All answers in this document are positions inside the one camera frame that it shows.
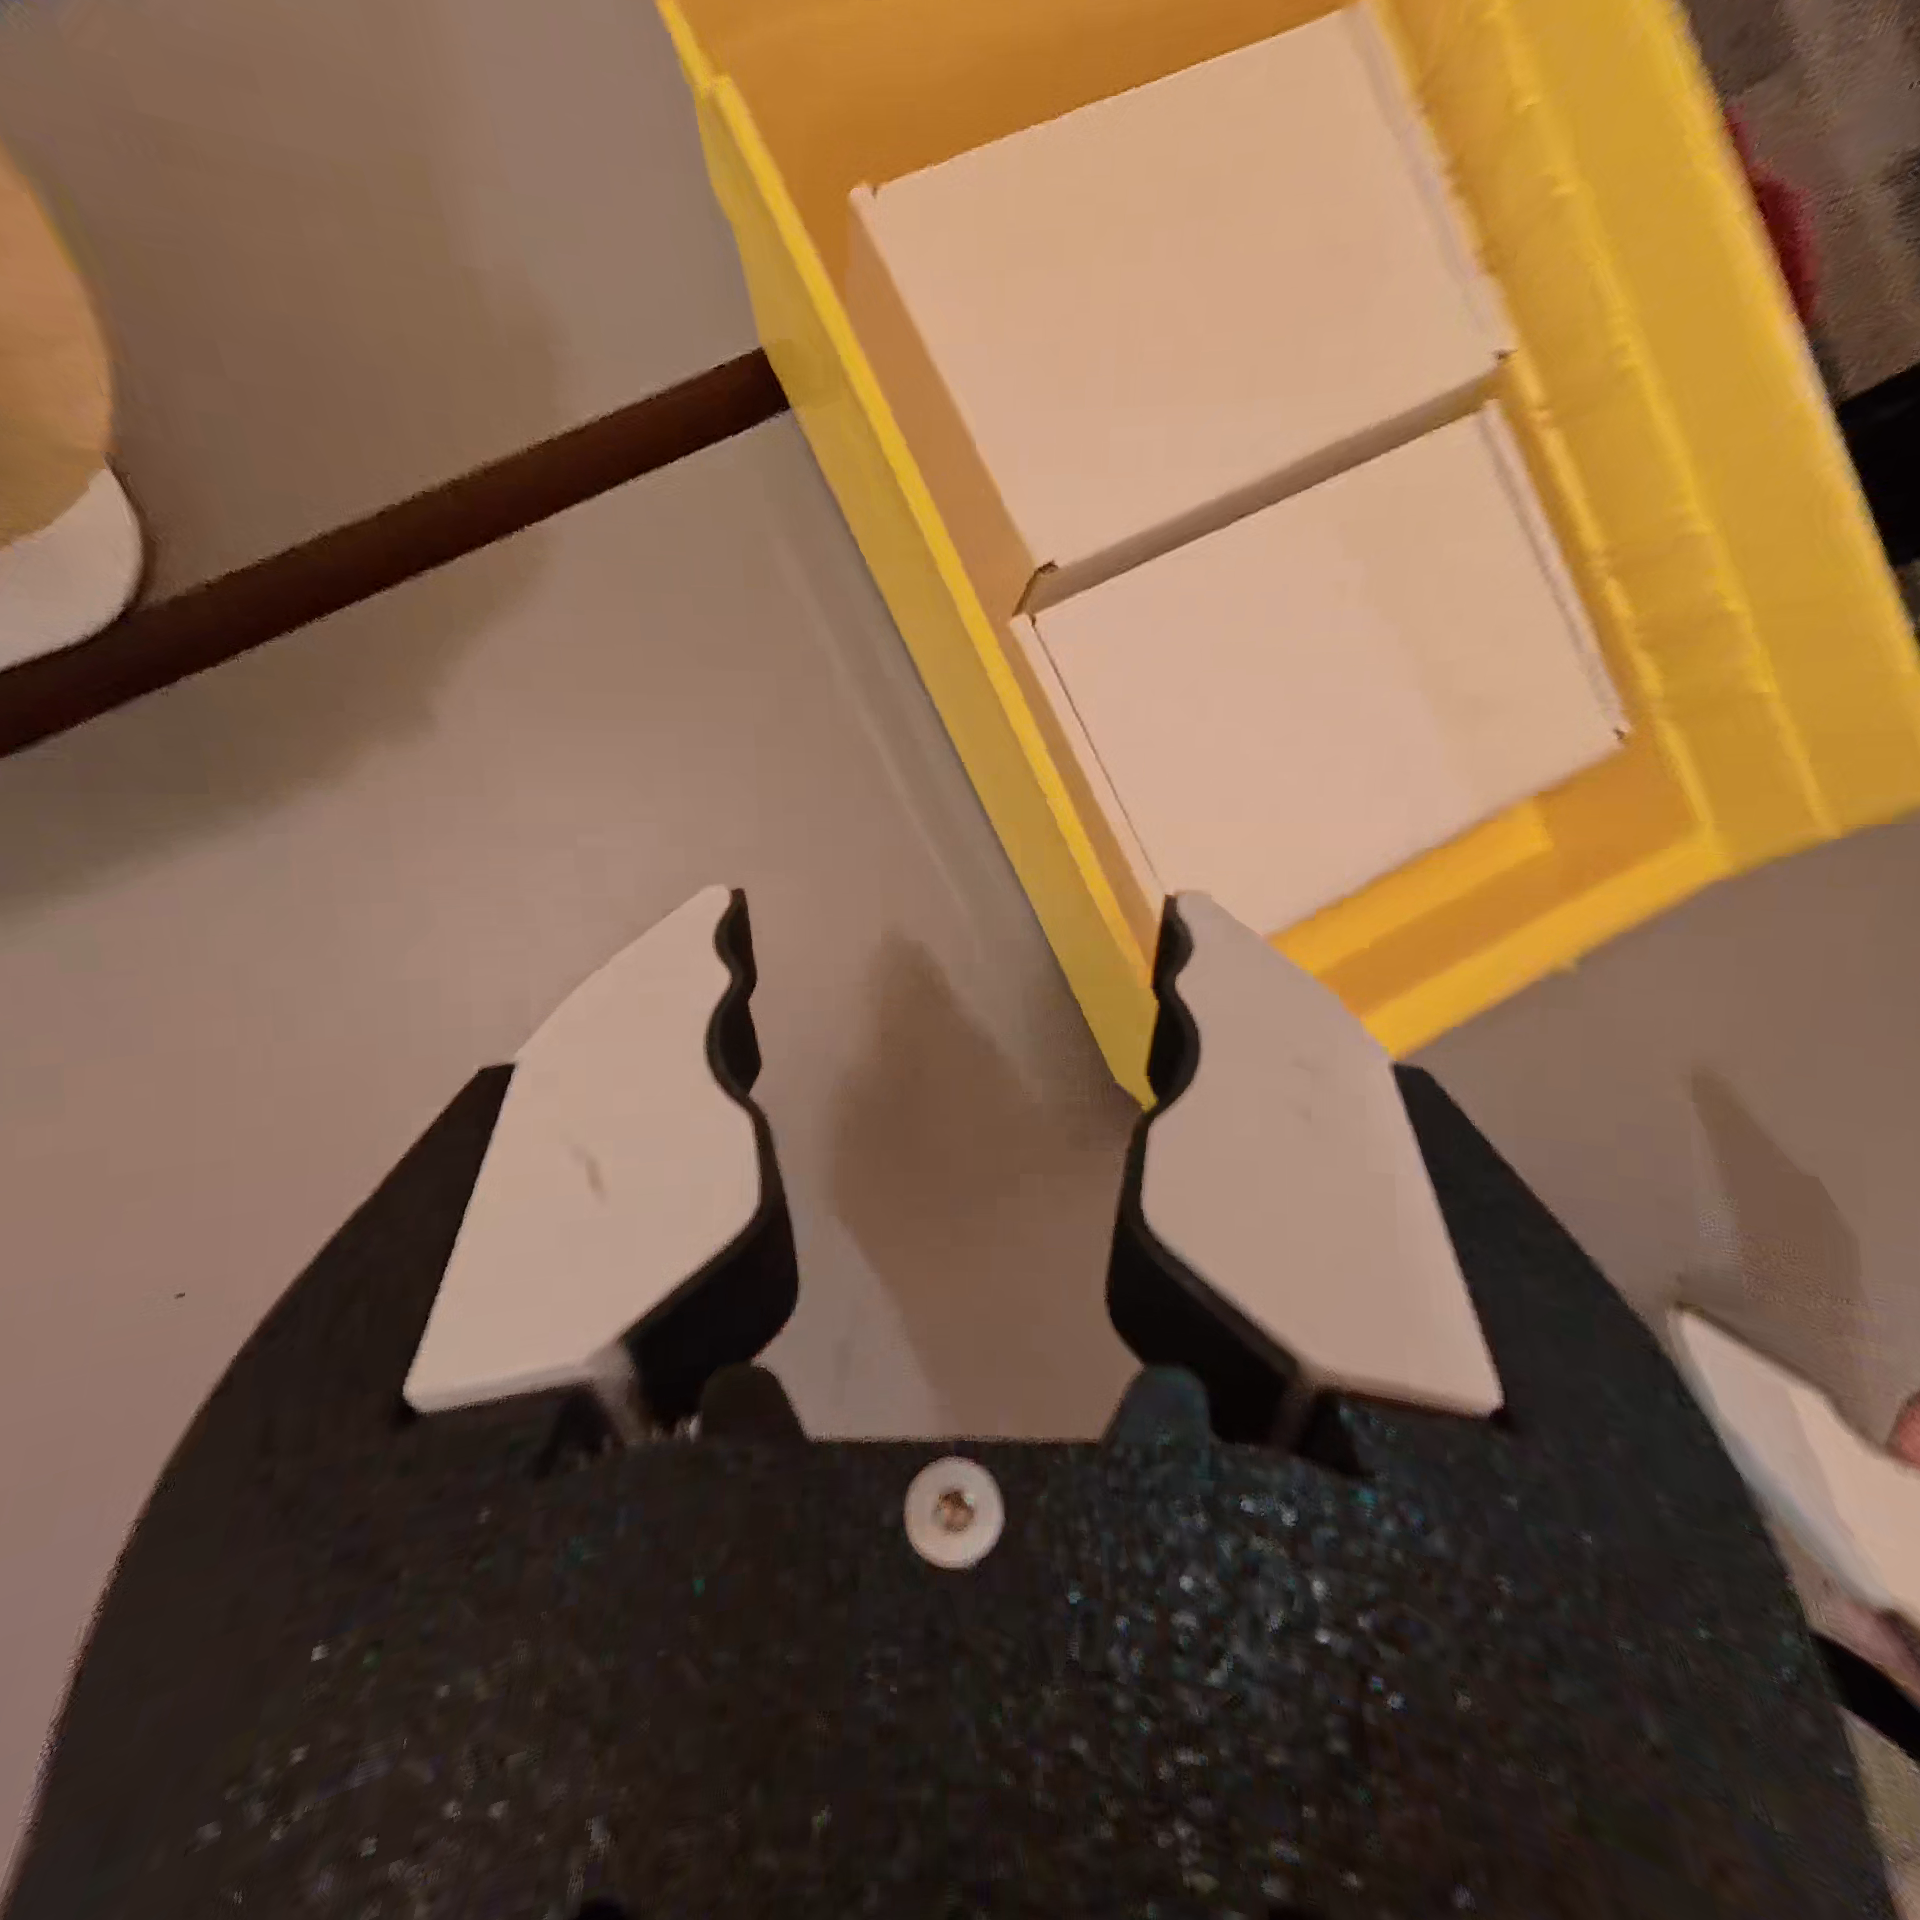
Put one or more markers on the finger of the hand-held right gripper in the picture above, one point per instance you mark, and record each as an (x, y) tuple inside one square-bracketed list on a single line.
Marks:
[(1830, 1470)]

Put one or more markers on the white stand base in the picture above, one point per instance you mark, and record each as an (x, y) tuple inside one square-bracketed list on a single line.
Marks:
[(60, 585)]

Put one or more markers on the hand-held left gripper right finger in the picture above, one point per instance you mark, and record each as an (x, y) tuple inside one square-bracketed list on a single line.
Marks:
[(1306, 1201)]

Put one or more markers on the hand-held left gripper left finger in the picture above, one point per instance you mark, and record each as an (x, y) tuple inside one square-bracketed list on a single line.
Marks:
[(599, 1184)]

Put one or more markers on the yellow plastic bin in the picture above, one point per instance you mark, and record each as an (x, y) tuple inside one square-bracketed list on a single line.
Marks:
[(1695, 523)]

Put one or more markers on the white cardboard mailer box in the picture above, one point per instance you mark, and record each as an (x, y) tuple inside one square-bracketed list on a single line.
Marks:
[(1172, 300), (1319, 674)]

